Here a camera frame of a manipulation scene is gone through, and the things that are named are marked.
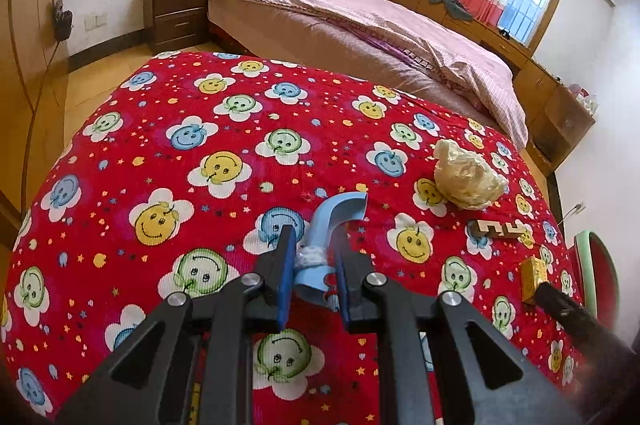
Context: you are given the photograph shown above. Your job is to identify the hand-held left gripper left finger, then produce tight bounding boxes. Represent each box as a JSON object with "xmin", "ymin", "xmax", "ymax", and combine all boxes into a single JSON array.
[{"xmin": 55, "ymin": 225, "xmax": 298, "ymax": 425}]

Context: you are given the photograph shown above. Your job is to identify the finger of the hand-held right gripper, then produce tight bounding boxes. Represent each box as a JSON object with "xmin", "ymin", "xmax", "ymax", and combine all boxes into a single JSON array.
[{"xmin": 535, "ymin": 282, "xmax": 633, "ymax": 371}]

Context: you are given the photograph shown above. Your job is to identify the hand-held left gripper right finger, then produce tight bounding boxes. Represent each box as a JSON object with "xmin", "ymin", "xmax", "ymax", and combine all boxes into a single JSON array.
[{"xmin": 332, "ymin": 230, "xmax": 583, "ymax": 425}]

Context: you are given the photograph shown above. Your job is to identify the white cotton wad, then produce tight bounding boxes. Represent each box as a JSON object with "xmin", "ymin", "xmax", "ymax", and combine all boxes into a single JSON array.
[{"xmin": 297, "ymin": 247, "xmax": 331, "ymax": 269}]

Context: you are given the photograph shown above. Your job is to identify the small yellow box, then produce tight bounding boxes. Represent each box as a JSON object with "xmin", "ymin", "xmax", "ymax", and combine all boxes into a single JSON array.
[{"xmin": 520, "ymin": 256, "xmax": 548, "ymax": 306}]

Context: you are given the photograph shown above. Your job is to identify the red chair with green rim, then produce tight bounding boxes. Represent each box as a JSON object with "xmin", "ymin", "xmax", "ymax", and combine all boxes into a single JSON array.
[{"xmin": 570, "ymin": 230, "xmax": 621, "ymax": 331}]

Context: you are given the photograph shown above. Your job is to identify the blue plastic scoop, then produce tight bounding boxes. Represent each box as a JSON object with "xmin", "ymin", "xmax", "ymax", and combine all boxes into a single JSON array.
[{"xmin": 292, "ymin": 192, "xmax": 370, "ymax": 306}]

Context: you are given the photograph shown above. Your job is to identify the brown wooden puzzle piece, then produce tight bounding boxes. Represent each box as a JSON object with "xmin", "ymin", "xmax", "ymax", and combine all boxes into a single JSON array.
[{"xmin": 469, "ymin": 219, "xmax": 533, "ymax": 240}]

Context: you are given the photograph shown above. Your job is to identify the crumpled cream plastic bag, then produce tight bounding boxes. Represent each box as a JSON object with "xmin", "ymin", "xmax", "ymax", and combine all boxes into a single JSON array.
[{"xmin": 432, "ymin": 139, "xmax": 510, "ymax": 211}]

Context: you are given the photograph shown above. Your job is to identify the red flower print cloth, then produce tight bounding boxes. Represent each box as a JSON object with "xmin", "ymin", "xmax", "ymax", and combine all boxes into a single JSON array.
[{"xmin": 0, "ymin": 50, "xmax": 591, "ymax": 423}]

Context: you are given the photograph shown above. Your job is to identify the pink and white bottles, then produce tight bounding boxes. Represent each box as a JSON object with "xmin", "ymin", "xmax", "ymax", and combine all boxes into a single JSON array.
[{"xmin": 570, "ymin": 82, "xmax": 600, "ymax": 116}]

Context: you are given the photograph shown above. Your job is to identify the long light wooden desk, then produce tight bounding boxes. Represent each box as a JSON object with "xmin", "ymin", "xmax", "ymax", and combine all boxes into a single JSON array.
[{"xmin": 369, "ymin": 0, "xmax": 597, "ymax": 171}]

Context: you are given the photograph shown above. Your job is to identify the pink duvet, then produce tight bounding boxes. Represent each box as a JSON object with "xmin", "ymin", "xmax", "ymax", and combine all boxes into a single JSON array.
[{"xmin": 205, "ymin": 0, "xmax": 530, "ymax": 146}]

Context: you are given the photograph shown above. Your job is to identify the dark wooden nightstand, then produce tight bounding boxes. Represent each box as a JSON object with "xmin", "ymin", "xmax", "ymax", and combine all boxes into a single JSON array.
[{"xmin": 141, "ymin": 0, "xmax": 216, "ymax": 55}]

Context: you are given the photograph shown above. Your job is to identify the grey cloth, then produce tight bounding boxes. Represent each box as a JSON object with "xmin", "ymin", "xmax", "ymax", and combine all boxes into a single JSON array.
[{"xmin": 421, "ymin": 0, "xmax": 473, "ymax": 22}]

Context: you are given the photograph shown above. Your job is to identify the black hanging bag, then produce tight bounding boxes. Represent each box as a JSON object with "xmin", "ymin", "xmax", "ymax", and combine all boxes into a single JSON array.
[{"xmin": 52, "ymin": 2, "xmax": 73, "ymax": 41}]

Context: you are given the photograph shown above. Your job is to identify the wooden wardrobe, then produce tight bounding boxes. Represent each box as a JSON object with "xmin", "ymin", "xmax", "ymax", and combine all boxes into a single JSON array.
[{"xmin": 0, "ymin": 0, "xmax": 71, "ymax": 246}]

